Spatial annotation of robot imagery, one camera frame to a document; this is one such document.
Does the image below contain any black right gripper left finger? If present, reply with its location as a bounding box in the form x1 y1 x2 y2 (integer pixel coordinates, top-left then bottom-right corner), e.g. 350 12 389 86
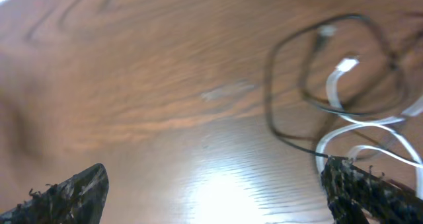
1 163 109 224

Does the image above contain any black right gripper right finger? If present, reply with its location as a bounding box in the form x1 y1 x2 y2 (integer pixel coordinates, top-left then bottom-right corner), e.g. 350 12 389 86
321 157 422 223

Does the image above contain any white usb cable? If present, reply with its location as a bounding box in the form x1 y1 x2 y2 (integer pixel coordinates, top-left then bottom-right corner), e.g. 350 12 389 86
315 57 423 198

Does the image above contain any black usb cable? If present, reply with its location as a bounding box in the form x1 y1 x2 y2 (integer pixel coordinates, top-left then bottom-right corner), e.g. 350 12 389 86
263 13 423 165

